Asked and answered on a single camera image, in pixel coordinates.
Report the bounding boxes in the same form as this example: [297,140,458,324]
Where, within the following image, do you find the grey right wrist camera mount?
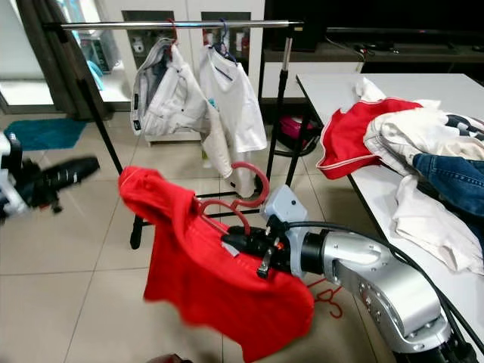
[263,184,309,277]

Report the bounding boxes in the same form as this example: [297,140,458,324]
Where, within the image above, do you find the white denim shorts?
[130,38,213,138]

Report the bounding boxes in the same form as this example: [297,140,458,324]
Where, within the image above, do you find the blue denim jeans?
[412,154,484,243]

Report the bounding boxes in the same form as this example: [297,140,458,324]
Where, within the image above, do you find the pink plastic item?
[280,116,307,139]

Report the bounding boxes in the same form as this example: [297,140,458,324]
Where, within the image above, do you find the grey table black legs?
[295,72,484,363]

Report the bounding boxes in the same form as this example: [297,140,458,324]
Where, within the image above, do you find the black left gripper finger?
[53,155,101,179]
[54,172,98,194]

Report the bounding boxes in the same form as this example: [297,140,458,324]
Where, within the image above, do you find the cream white garment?
[355,76,386,103]

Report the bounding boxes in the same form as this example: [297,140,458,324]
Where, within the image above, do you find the white glass door cabinet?
[98,0,265,144]

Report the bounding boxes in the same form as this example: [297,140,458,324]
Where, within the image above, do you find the teal floor mat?
[4,117,88,152]

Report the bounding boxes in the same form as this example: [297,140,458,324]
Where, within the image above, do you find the chrome clothes rack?
[44,19,307,250]

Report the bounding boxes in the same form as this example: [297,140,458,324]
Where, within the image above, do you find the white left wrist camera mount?
[0,132,25,216]

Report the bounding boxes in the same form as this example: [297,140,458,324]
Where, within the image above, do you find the dark grey curtain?
[15,0,99,122]

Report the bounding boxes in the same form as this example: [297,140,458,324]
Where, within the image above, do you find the blue plastic hanger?
[208,19,243,76]

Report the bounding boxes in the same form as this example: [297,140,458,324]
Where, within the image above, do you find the white jacket black print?
[363,107,484,178]

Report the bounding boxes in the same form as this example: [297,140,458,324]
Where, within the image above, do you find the dark television stand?
[261,34,484,76]

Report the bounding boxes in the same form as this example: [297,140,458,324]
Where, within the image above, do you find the black television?
[265,0,484,35]

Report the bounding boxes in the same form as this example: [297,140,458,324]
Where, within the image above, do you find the red T-shirt white print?
[119,166,315,362]

